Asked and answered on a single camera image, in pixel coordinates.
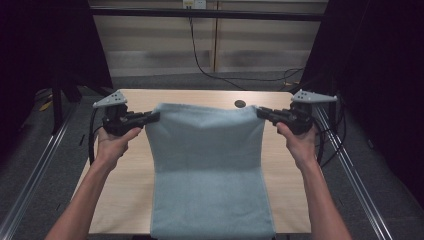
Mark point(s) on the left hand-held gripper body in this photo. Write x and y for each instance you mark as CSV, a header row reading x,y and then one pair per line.
x,y
115,121

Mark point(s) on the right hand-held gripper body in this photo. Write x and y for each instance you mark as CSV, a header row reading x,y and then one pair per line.
x,y
300,118

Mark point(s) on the light blue towel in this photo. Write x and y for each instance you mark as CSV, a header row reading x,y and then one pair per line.
x,y
206,173

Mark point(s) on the person's left hand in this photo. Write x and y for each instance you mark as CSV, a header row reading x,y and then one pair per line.
x,y
111,148

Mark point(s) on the person's right hand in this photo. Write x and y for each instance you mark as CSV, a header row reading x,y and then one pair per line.
x,y
300,146

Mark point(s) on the black metal stand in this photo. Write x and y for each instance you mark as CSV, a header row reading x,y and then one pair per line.
x,y
57,106
332,113

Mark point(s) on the small yellow object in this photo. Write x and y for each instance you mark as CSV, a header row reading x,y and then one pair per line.
x,y
46,105

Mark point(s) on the black curtain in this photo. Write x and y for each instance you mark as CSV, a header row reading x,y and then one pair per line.
x,y
43,43
383,83

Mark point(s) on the black horizontal metal bar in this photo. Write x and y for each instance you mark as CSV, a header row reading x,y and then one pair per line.
x,y
206,14

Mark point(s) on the metal floor rail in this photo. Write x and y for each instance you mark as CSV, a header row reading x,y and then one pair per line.
x,y
353,173
36,166

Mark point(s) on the white wall outlet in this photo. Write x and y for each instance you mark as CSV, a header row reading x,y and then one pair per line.
x,y
195,4

